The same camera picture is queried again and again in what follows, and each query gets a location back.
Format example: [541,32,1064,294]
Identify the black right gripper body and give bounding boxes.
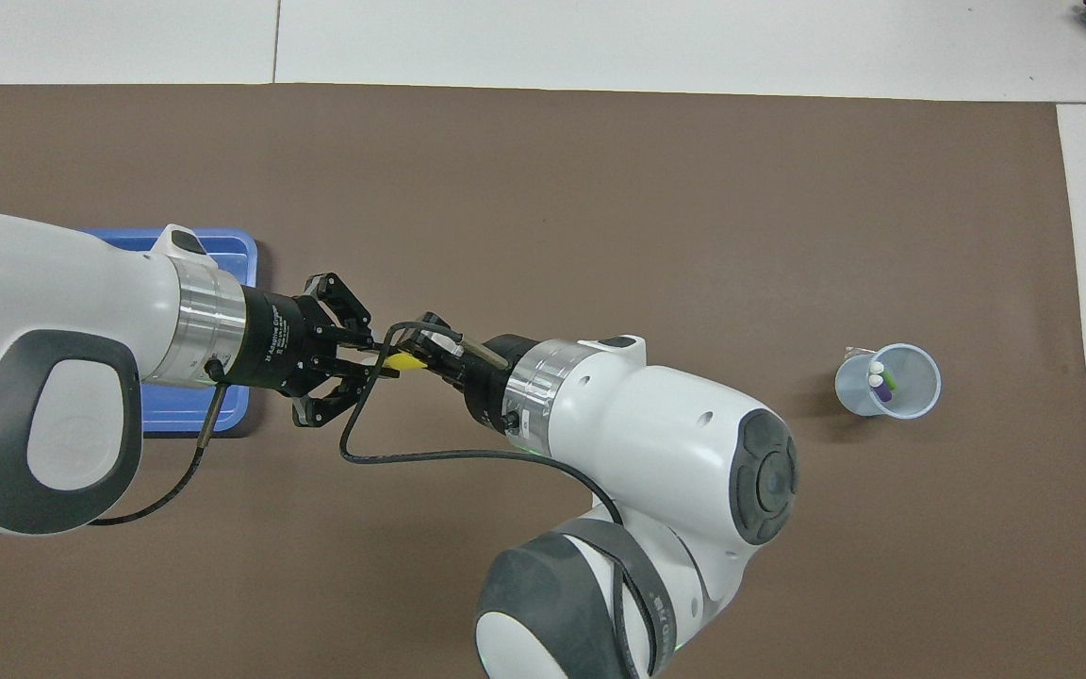
[461,335,536,437]

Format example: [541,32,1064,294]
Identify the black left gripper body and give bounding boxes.
[243,288,348,395]

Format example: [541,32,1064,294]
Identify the blue plastic tray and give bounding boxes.
[81,228,258,437]

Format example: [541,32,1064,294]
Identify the brown table mat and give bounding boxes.
[0,83,1086,679]

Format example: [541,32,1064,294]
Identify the translucent plastic cup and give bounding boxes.
[834,343,942,421]

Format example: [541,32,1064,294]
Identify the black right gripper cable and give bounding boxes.
[339,321,666,679]

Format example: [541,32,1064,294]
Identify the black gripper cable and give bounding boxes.
[81,356,228,529]
[339,321,666,679]

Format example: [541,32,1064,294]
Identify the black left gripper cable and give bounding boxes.
[81,356,228,529]

